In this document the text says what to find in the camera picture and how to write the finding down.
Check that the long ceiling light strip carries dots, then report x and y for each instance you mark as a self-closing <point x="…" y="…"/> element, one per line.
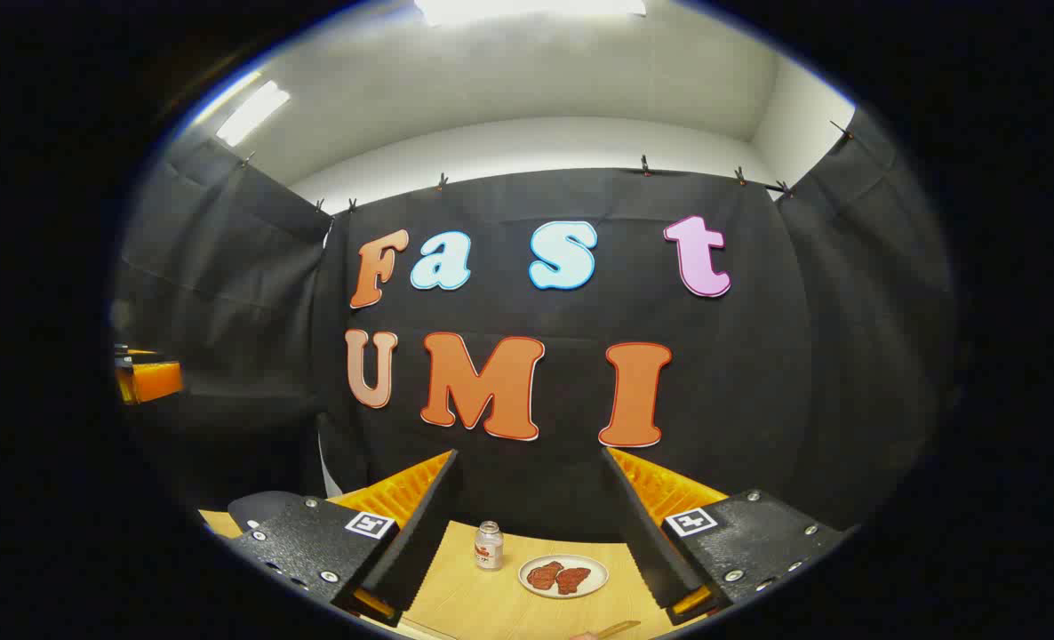
<point x="251" y="113"/>

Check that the red meat piece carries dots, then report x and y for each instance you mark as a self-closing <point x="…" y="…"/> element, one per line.
<point x="544" y="575"/>
<point x="573" y="580"/>

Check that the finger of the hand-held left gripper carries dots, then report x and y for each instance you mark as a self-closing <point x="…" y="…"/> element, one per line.
<point x="154" y="380"/>

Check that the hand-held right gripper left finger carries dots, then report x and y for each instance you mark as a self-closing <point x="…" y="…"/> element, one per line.
<point x="420" y="542"/>

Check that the white round plate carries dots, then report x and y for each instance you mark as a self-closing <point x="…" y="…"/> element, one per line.
<point x="598" y="576"/>

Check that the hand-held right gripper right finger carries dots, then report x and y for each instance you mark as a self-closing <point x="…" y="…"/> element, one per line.
<point x="647" y="551"/>

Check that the clear drink bottle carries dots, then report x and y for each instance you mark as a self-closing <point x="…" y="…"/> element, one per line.
<point x="489" y="547"/>

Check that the wooden spoon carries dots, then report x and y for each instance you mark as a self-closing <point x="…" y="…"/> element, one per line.
<point x="618" y="629"/>

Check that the rectangular ceiling light panel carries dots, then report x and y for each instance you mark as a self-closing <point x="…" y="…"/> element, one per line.
<point x="527" y="9"/>

